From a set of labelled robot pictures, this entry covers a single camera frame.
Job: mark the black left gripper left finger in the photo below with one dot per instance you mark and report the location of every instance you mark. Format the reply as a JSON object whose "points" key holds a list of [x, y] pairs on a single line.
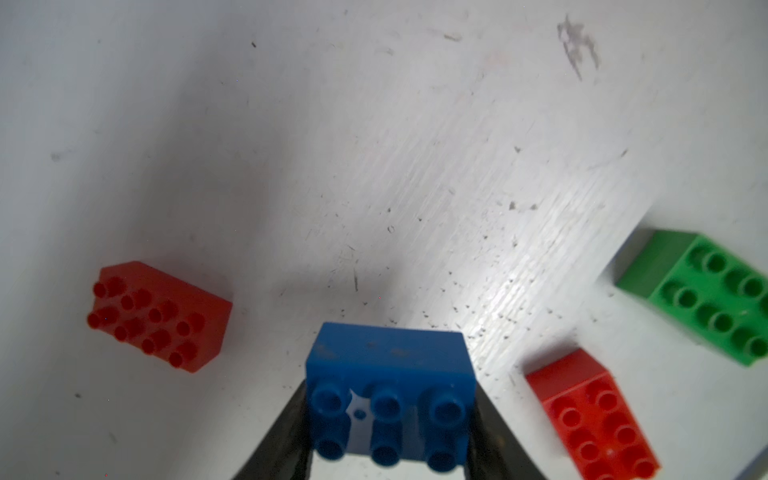
{"points": [[285, 451]]}

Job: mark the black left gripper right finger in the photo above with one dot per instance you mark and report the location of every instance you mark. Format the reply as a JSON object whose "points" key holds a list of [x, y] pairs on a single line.
{"points": [[494, 453]]}

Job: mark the red lego brick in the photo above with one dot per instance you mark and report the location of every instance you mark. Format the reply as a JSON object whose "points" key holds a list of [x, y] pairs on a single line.
{"points": [[592, 419], [159, 314]]}

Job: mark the blue small lego brick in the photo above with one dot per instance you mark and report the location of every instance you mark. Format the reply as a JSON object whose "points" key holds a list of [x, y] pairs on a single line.
{"points": [[390, 394]]}

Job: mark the green lego brick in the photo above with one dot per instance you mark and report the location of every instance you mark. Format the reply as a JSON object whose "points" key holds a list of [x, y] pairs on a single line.
{"points": [[705, 288]]}

